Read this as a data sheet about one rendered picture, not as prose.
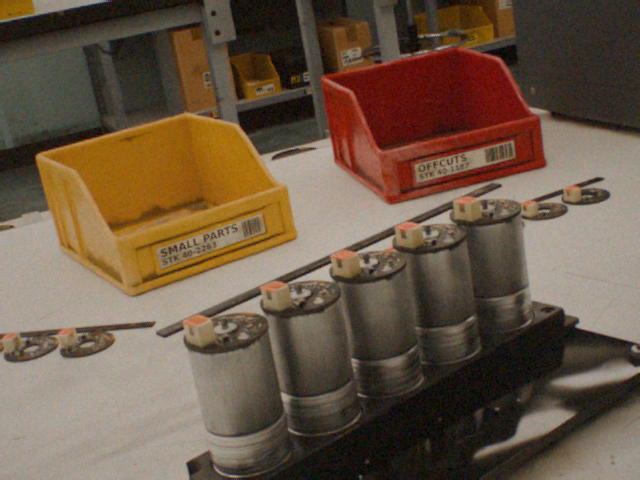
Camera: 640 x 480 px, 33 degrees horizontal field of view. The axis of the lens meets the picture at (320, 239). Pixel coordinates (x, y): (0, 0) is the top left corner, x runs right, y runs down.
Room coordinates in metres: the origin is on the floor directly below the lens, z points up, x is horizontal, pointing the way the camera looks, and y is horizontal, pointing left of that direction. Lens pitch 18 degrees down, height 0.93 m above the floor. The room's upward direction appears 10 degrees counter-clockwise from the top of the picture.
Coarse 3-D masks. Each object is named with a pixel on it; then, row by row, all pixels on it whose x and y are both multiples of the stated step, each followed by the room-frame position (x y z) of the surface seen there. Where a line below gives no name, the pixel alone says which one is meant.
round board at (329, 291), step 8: (312, 280) 0.31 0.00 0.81; (320, 280) 0.31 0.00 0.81; (304, 288) 0.31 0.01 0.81; (312, 288) 0.31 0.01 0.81; (320, 288) 0.31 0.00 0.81; (328, 288) 0.31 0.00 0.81; (336, 288) 0.30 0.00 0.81; (312, 296) 0.30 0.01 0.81; (320, 296) 0.30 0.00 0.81; (328, 296) 0.30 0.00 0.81; (336, 296) 0.30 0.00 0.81; (296, 304) 0.29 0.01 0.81; (304, 304) 0.30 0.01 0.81; (312, 304) 0.29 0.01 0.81; (320, 304) 0.29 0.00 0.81; (328, 304) 0.29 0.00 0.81; (272, 312) 0.29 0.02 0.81; (280, 312) 0.29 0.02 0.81; (288, 312) 0.29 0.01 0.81; (296, 312) 0.29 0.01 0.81; (304, 312) 0.29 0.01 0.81
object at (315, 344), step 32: (288, 320) 0.29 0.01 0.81; (320, 320) 0.29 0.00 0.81; (288, 352) 0.29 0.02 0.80; (320, 352) 0.29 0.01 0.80; (288, 384) 0.29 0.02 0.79; (320, 384) 0.29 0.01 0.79; (352, 384) 0.30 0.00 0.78; (288, 416) 0.30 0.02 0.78; (320, 416) 0.29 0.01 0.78; (352, 416) 0.30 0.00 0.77
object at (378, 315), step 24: (360, 264) 0.32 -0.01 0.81; (360, 288) 0.31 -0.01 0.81; (384, 288) 0.31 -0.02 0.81; (408, 288) 0.32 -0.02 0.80; (360, 312) 0.31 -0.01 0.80; (384, 312) 0.31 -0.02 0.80; (408, 312) 0.31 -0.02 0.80; (360, 336) 0.31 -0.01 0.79; (384, 336) 0.31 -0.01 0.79; (408, 336) 0.31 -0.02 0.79; (360, 360) 0.31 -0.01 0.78; (384, 360) 0.31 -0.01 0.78; (408, 360) 0.31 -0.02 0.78; (360, 384) 0.31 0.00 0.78; (384, 384) 0.31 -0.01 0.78; (408, 384) 0.31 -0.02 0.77
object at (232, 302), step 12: (468, 192) 0.38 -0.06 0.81; (480, 192) 0.37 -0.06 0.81; (444, 204) 0.37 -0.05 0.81; (420, 216) 0.36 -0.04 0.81; (432, 216) 0.36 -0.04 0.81; (360, 240) 0.34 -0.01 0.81; (372, 240) 0.34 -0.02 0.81; (336, 252) 0.34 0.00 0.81; (312, 264) 0.33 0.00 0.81; (324, 264) 0.33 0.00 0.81; (288, 276) 0.32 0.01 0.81; (300, 276) 0.32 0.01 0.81; (228, 300) 0.31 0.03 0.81; (240, 300) 0.31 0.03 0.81; (204, 312) 0.30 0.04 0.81; (216, 312) 0.30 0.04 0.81; (180, 324) 0.30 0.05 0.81; (168, 336) 0.29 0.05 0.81
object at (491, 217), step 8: (480, 200) 0.37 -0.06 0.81; (488, 200) 0.36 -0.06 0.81; (496, 200) 0.36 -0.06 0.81; (504, 200) 0.36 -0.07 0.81; (496, 208) 0.35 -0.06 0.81; (504, 208) 0.35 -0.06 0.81; (512, 208) 0.35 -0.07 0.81; (520, 208) 0.35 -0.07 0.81; (488, 216) 0.34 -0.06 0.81; (496, 216) 0.34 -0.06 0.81; (504, 216) 0.34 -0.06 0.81; (512, 216) 0.34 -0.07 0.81; (464, 224) 0.34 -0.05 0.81; (472, 224) 0.34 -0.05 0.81; (480, 224) 0.34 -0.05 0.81; (488, 224) 0.34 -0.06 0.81
